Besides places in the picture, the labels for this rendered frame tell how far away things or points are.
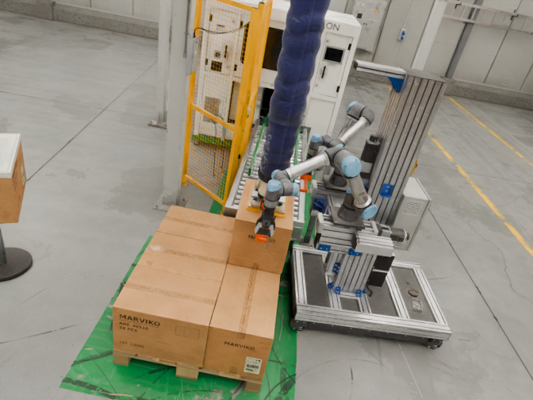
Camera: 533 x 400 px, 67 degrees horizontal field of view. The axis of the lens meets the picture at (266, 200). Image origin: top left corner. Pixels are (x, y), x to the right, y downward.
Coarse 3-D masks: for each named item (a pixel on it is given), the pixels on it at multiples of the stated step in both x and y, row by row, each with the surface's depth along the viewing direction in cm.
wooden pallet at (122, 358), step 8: (120, 352) 267; (128, 352) 266; (120, 360) 271; (128, 360) 273; (152, 360) 267; (160, 360) 267; (168, 360) 266; (176, 368) 269; (184, 368) 268; (192, 368) 267; (200, 368) 268; (208, 368) 266; (184, 376) 272; (192, 376) 272; (224, 376) 268; (232, 376) 267; (240, 376) 267; (248, 384) 270; (256, 384) 269; (256, 392) 273
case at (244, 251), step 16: (240, 208) 288; (288, 208) 300; (240, 224) 278; (288, 224) 282; (240, 240) 285; (272, 240) 283; (288, 240) 282; (240, 256) 292; (256, 256) 291; (272, 256) 290
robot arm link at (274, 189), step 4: (272, 180) 229; (276, 180) 230; (268, 184) 227; (272, 184) 225; (276, 184) 226; (280, 184) 227; (268, 188) 228; (272, 188) 226; (276, 188) 226; (280, 188) 228; (268, 192) 228; (272, 192) 227; (276, 192) 227; (280, 192) 229; (268, 196) 229; (272, 196) 228; (276, 196) 229; (280, 196) 231; (268, 200) 230; (272, 200) 230; (276, 200) 231
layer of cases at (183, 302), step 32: (160, 224) 322; (192, 224) 330; (224, 224) 338; (160, 256) 290; (192, 256) 296; (224, 256) 303; (128, 288) 260; (160, 288) 265; (192, 288) 270; (224, 288) 275; (256, 288) 280; (128, 320) 250; (160, 320) 247; (192, 320) 247; (224, 320) 252; (256, 320) 256; (160, 352) 263; (192, 352) 260; (224, 352) 257; (256, 352) 254
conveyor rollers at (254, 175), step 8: (264, 128) 541; (256, 136) 511; (264, 136) 518; (248, 160) 449; (256, 160) 450; (248, 168) 433; (256, 168) 434; (248, 176) 418; (256, 176) 418; (240, 184) 402; (240, 192) 387; (296, 200) 395; (296, 208) 380; (296, 216) 372
